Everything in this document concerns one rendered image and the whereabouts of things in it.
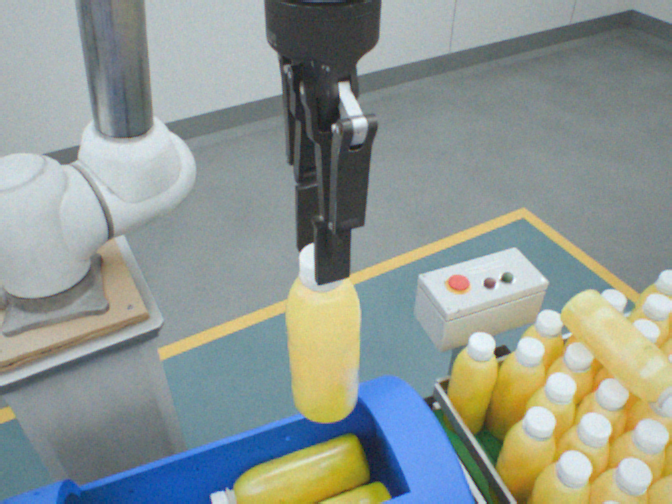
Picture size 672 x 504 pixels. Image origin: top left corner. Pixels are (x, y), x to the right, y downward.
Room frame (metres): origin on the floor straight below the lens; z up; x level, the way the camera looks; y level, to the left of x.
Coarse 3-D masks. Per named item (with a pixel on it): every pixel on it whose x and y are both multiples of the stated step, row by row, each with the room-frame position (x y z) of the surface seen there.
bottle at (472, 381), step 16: (464, 352) 0.61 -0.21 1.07; (464, 368) 0.58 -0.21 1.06; (480, 368) 0.58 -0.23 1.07; (496, 368) 0.59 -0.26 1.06; (448, 384) 0.61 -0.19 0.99; (464, 384) 0.57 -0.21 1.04; (480, 384) 0.57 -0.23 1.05; (464, 400) 0.57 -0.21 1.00; (480, 400) 0.57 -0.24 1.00; (464, 416) 0.57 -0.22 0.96; (480, 416) 0.57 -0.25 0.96
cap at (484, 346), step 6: (474, 336) 0.61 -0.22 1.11; (480, 336) 0.61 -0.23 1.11; (486, 336) 0.61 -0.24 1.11; (474, 342) 0.60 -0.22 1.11; (480, 342) 0.60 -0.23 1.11; (486, 342) 0.60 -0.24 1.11; (492, 342) 0.60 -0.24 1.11; (474, 348) 0.59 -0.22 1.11; (480, 348) 0.59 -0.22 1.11; (486, 348) 0.59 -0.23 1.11; (492, 348) 0.59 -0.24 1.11; (474, 354) 0.59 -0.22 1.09; (480, 354) 0.58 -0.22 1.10; (486, 354) 0.58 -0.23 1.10
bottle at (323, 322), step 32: (320, 288) 0.38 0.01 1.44; (352, 288) 0.39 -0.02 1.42; (288, 320) 0.38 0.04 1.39; (320, 320) 0.36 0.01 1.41; (352, 320) 0.37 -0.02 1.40; (320, 352) 0.36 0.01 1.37; (352, 352) 0.37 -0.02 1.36; (320, 384) 0.36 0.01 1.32; (352, 384) 0.37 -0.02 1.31; (320, 416) 0.36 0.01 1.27
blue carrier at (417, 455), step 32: (384, 384) 0.45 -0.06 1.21; (352, 416) 0.49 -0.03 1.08; (384, 416) 0.39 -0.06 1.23; (416, 416) 0.38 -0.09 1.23; (224, 448) 0.42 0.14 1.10; (256, 448) 0.44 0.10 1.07; (288, 448) 0.45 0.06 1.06; (384, 448) 0.46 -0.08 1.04; (416, 448) 0.35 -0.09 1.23; (448, 448) 0.35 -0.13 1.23; (64, 480) 0.33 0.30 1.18; (128, 480) 0.38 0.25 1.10; (160, 480) 0.39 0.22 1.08; (192, 480) 0.40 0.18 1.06; (224, 480) 0.41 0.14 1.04; (384, 480) 0.44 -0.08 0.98; (416, 480) 0.31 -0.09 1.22; (448, 480) 0.32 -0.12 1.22
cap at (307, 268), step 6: (306, 246) 0.41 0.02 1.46; (312, 246) 0.41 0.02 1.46; (306, 252) 0.40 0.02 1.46; (312, 252) 0.40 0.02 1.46; (300, 258) 0.39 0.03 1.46; (306, 258) 0.39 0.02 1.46; (312, 258) 0.39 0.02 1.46; (300, 264) 0.39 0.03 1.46; (306, 264) 0.38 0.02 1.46; (312, 264) 0.38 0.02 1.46; (306, 270) 0.38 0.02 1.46; (312, 270) 0.38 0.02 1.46; (306, 276) 0.38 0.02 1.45; (312, 276) 0.38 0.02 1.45; (312, 282) 0.38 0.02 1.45
